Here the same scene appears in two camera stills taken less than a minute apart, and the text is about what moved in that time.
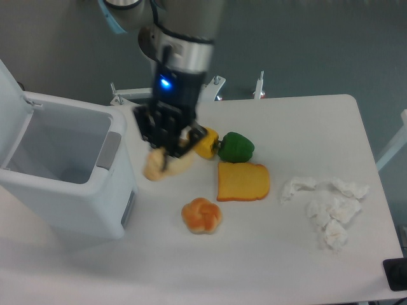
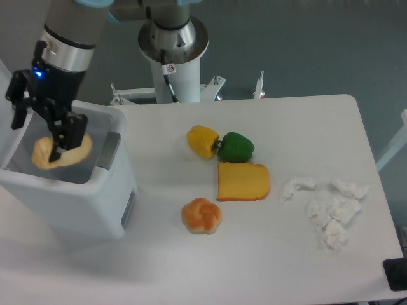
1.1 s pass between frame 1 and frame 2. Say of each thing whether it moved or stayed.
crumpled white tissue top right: stayed
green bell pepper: stayed
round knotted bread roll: stayed
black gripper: moved
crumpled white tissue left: stayed
